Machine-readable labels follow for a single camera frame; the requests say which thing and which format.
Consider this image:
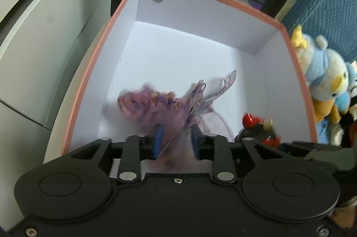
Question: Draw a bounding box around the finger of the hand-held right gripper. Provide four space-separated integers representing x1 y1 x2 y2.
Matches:
279 141 309 154

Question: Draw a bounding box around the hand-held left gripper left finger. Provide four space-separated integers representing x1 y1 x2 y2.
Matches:
68 124 165 184

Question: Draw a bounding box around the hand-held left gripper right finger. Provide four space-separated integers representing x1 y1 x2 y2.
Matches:
190 124 283 183

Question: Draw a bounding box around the purple fairy doll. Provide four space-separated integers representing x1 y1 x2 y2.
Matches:
117 69 237 159

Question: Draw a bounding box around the red toy figure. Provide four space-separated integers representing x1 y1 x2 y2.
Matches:
241 112 282 148

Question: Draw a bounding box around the brown and blue plush toy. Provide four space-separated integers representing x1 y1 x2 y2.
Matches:
312 92 352 131

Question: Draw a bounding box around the light blue penguin plush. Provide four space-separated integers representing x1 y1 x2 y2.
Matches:
290 25 357 104

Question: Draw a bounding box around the purple patterned cloth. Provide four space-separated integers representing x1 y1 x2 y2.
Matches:
245 0 265 10

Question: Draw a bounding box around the white cabinet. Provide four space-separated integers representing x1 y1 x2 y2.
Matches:
0 0 119 133

